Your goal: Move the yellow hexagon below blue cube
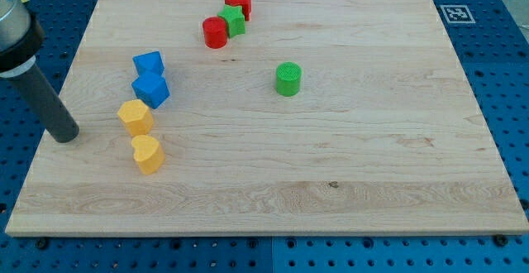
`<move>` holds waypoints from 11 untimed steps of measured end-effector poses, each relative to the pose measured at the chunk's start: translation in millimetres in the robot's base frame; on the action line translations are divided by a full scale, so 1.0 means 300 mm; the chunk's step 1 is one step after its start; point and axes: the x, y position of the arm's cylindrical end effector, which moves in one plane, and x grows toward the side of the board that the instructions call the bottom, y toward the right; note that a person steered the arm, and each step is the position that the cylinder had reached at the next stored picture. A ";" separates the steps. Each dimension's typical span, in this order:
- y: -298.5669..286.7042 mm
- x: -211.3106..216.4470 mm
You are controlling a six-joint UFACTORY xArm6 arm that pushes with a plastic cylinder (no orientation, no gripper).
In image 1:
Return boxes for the green star block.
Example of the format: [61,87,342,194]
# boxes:
[217,4,245,38]

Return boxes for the red star block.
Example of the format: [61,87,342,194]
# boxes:
[224,0,252,22]

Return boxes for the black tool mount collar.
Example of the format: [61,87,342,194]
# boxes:
[1,13,45,79]

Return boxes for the green cylinder block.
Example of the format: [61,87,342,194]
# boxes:
[275,61,303,97]

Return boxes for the blue cube block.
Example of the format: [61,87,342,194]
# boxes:
[131,71,169,109]

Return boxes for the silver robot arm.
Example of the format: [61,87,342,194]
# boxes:
[1,0,79,143]

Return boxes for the yellow heart block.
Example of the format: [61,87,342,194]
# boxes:
[131,135,165,175]

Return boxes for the blue pentagon block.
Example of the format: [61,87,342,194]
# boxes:
[132,51,164,75]

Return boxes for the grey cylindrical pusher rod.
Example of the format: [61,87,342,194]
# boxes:
[8,65,79,143]

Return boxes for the red cylinder block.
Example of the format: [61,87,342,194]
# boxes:
[203,17,228,49]

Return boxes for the wooden board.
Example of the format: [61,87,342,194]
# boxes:
[6,0,528,237]

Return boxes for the white fiducial marker tag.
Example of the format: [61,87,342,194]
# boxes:
[440,4,475,24]

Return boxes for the yellow hexagon block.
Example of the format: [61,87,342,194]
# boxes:
[117,99,154,137]

